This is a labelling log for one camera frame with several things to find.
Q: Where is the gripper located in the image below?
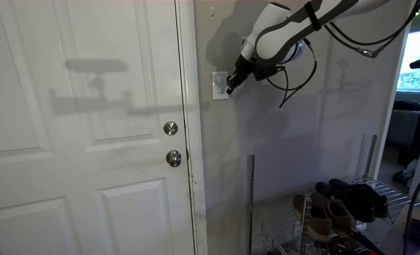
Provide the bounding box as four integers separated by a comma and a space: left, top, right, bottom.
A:
226, 54, 259, 95

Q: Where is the silver deadbolt lock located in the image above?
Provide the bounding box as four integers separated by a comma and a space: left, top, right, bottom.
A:
163, 121, 179, 136

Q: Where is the silver door knob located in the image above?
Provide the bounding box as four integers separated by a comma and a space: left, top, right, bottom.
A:
166, 149, 182, 168

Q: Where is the pair of brown shoes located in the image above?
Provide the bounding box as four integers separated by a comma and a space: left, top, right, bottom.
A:
293, 192, 355, 244

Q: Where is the pair of black shoes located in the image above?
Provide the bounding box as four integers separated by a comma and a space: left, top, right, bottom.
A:
315, 178, 392, 223

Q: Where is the grey sofa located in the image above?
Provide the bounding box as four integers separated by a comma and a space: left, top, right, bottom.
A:
386, 100, 420, 146

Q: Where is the white panel door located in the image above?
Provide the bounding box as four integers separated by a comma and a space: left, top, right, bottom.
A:
0, 0, 197, 255

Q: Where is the window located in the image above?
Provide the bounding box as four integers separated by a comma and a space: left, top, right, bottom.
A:
397, 28, 420, 91

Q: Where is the heap of clothes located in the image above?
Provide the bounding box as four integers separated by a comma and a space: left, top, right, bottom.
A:
392, 159, 419, 185

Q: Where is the white wall switch plate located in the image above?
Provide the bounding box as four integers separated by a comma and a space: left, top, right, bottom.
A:
212, 72, 230, 101

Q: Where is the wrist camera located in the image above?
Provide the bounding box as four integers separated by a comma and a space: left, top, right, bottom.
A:
252, 64, 280, 81

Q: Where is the metal wire shelf rack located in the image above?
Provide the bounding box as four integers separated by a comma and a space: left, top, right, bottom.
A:
248, 134, 420, 255

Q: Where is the black cable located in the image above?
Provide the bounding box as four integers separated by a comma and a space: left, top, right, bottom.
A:
403, 155, 420, 255

